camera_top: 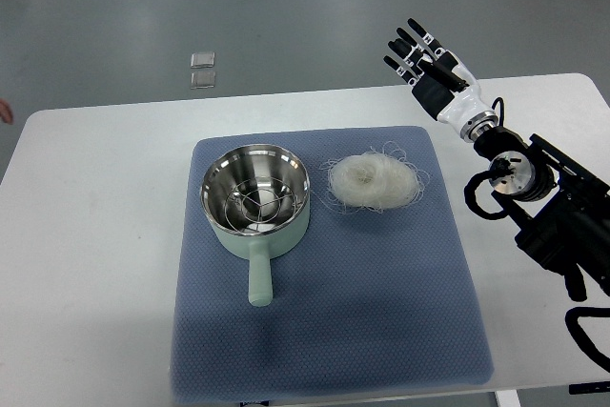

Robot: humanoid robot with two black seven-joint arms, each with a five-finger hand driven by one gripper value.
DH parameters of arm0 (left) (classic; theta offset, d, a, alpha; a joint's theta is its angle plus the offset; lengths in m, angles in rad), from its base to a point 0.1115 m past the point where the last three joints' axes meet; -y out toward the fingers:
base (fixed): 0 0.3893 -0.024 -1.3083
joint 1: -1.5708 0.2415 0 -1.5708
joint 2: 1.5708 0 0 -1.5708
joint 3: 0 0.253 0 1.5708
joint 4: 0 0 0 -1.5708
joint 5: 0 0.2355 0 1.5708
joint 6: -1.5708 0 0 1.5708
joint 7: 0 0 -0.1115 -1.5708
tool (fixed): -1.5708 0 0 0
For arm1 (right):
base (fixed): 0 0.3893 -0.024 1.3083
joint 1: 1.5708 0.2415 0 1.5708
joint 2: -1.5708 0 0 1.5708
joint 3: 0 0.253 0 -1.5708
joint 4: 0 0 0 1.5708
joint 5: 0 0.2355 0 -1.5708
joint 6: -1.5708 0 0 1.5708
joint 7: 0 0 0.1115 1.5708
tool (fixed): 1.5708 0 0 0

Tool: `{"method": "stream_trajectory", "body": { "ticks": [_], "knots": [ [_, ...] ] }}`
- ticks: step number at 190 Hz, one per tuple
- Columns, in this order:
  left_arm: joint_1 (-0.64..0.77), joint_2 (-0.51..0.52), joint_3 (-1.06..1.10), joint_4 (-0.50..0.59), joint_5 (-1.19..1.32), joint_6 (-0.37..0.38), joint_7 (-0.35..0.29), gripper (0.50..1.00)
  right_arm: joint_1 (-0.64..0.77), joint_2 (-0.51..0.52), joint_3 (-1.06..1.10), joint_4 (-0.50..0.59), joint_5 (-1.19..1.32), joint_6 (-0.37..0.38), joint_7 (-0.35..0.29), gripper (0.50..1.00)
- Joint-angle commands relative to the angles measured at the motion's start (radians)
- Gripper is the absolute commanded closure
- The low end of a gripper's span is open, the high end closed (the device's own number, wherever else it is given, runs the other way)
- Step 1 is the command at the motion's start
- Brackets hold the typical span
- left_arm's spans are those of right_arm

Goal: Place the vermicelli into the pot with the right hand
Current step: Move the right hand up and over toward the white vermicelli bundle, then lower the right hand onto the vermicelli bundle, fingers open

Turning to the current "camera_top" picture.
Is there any metal floor plate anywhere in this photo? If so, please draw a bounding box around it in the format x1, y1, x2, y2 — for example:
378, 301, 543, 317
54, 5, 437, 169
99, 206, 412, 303
190, 51, 215, 69
191, 71, 216, 90

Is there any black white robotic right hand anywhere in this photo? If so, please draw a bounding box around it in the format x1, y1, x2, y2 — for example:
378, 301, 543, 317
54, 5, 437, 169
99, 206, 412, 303
383, 18, 499, 142

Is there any white vermicelli nest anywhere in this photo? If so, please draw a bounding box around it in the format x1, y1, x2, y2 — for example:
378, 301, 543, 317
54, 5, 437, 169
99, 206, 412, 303
313, 141, 431, 214

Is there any upper metal floor plate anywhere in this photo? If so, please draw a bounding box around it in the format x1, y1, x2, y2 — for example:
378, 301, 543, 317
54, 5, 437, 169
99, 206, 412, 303
190, 51, 215, 69

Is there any wire steaming rack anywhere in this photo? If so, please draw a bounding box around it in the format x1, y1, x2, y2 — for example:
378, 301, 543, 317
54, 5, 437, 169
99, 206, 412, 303
223, 177, 302, 234

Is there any lower metal floor plate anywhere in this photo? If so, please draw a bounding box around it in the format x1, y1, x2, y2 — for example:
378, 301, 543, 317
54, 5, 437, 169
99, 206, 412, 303
191, 71, 216, 90

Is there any person's hand at edge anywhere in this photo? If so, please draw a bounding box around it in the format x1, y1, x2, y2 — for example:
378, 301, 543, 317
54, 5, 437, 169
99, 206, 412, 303
0, 98, 13, 125

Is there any black bracket at table edge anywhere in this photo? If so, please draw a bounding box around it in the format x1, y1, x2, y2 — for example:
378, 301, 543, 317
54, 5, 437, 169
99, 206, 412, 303
568, 381, 610, 396

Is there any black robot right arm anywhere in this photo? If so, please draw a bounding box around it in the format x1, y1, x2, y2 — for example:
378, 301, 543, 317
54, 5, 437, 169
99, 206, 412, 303
464, 98, 609, 370

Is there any mint green steel pot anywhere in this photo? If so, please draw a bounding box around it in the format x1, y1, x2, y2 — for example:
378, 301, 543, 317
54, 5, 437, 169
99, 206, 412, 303
200, 144, 311, 307

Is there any blue textured mat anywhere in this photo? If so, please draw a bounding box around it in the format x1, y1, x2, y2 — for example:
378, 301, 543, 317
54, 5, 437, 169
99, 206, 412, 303
171, 126, 494, 404

